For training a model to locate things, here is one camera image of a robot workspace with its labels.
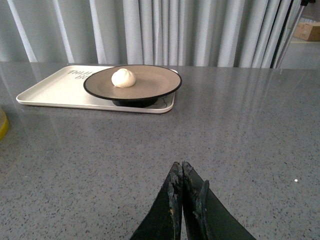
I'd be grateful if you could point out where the grey pleated curtain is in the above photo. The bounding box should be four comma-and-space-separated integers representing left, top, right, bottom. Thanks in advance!
0, 0, 299, 68

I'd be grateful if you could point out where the metal tripod stand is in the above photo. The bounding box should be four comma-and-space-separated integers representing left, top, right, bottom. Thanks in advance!
270, 0, 320, 69

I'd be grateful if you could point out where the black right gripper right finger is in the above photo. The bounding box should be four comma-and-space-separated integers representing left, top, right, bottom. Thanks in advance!
182, 161, 254, 240

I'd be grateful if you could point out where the yellow-rimmed wooden steamer basket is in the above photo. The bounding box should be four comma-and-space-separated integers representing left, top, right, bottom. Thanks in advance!
0, 107, 10, 140

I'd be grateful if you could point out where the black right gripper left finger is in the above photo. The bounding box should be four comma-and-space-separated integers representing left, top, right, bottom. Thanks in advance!
130, 162, 183, 240

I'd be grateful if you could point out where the cardboard box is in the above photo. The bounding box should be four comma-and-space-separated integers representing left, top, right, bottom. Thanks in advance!
293, 22, 320, 42

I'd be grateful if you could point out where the white steamed bun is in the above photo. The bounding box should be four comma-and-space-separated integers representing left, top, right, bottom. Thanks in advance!
111, 68, 136, 88

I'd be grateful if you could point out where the brown plate with black rim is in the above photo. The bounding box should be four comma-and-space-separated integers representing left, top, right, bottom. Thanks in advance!
83, 64, 182, 103

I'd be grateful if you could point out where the cream rectangular bear tray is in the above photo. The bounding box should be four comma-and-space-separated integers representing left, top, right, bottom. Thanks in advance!
16, 65, 175, 114

